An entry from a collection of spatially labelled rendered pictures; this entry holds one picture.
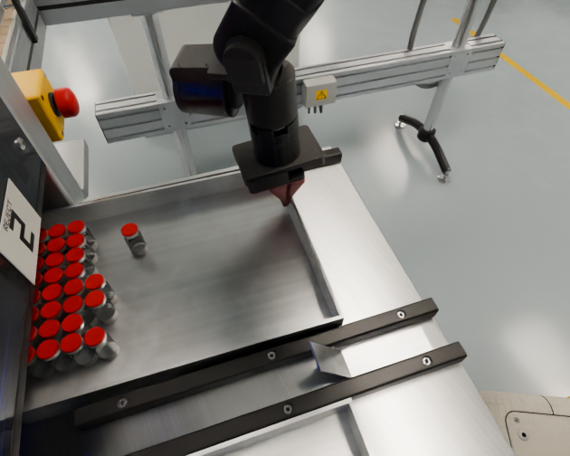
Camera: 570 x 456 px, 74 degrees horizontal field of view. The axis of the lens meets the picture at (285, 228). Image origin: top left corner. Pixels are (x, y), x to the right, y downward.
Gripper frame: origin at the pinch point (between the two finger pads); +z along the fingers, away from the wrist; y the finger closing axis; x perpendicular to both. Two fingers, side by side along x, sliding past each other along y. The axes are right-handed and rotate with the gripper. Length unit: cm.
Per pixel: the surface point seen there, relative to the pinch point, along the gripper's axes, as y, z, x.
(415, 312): -8.8, 1.2, 21.1
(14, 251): 26.7, -14.9, 9.0
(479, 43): -109, 45, -86
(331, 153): -10.4, 1.3, -7.3
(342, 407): 3.2, -0.3, 27.8
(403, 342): -6.4, 2.8, 23.3
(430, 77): -88, 54, -85
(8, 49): 39, -6, -52
